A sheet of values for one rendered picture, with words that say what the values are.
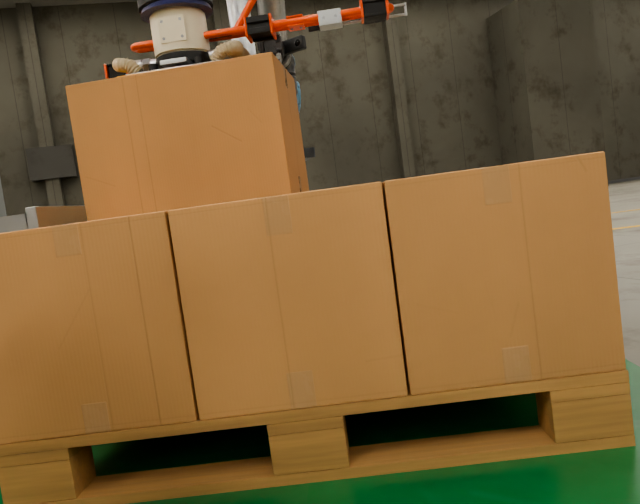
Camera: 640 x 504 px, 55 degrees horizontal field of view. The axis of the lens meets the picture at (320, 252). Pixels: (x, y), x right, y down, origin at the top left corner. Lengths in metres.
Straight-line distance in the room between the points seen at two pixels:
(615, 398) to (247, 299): 0.70
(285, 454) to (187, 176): 0.88
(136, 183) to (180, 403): 0.80
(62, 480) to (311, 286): 0.61
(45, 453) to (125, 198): 0.79
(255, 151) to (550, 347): 0.95
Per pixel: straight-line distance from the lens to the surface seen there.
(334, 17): 1.98
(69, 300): 1.25
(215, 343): 1.18
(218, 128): 1.77
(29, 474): 1.38
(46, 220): 1.80
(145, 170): 1.83
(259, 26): 1.98
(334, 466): 1.23
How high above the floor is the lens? 0.52
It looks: 4 degrees down
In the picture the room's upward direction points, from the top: 8 degrees counter-clockwise
